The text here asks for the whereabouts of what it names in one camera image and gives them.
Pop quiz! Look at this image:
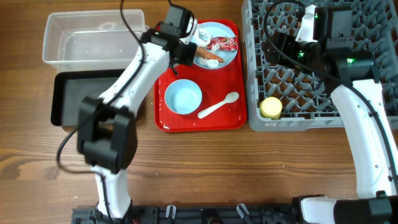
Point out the light blue bowl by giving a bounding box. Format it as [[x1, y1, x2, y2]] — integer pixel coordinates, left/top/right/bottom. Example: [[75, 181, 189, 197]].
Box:
[[164, 79, 203, 115]]

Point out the yellow cup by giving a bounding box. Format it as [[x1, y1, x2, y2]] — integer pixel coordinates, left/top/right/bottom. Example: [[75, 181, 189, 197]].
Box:
[[259, 96, 282, 119]]

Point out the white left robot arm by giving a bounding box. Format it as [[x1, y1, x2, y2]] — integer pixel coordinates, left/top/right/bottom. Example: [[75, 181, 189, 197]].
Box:
[[77, 4, 197, 223]]

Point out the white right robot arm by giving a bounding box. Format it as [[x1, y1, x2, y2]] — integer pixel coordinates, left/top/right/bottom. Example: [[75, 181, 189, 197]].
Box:
[[262, 7, 397, 223]]

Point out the grey dishwasher rack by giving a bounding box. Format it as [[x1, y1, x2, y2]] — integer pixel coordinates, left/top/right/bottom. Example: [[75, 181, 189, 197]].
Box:
[[241, 0, 397, 132]]

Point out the carrot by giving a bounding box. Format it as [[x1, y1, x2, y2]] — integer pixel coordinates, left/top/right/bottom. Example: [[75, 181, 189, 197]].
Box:
[[195, 47, 224, 63]]

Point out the white crumpled tissue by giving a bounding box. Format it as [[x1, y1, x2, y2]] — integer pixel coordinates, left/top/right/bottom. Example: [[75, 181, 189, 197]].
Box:
[[199, 44, 220, 68]]

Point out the red serving tray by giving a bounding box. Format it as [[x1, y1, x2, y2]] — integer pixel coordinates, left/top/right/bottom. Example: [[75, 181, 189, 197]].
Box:
[[154, 19, 248, 134]]

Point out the red snack wrapper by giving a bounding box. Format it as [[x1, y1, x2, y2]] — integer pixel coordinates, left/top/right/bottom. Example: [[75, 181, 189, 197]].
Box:
[[210, 36, 239, 51]]

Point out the white plastic spoon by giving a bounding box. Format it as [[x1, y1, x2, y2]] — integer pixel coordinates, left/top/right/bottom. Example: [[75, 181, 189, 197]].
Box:
[[197, 92, 239, 119]]

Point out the clear plastic bin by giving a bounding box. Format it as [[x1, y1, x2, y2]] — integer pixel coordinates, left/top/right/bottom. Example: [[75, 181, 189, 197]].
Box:
[[42, 9, 149, 73]]

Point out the black tray bin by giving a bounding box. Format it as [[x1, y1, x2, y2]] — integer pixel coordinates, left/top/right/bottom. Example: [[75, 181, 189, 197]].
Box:
[[50, 69, 124, 127]]

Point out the white crumpled tissue ring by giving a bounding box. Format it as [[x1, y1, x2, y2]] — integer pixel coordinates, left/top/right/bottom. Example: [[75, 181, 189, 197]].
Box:
[[194, 26, 212, 48]]

